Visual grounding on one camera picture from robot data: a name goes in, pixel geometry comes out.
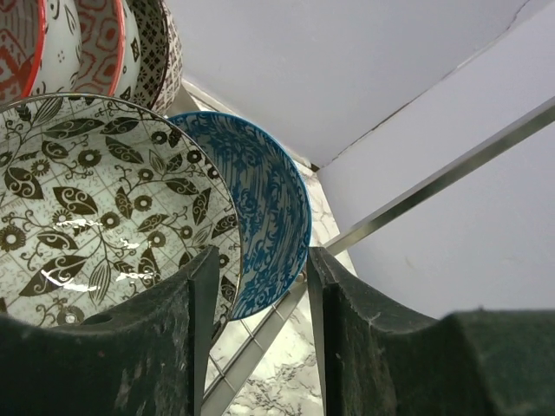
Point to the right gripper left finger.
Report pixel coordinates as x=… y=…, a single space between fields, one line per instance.
x=145 y=356

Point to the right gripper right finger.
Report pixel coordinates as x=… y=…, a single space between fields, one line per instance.
x=433 y=364

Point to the stainless steel dish rack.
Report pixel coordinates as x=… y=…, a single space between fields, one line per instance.
x=390 y=208

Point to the blue floral bowl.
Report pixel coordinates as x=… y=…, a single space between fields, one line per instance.
x=271 y=200

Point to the pink dotted pattern bowl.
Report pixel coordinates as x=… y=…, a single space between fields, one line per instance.
x=111 y=50

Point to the brown geometric pattern bowl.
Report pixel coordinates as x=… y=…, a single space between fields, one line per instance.
x=161 y=61

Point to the red diamond pattern bowl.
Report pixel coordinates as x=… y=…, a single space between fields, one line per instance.
x=41 y=47

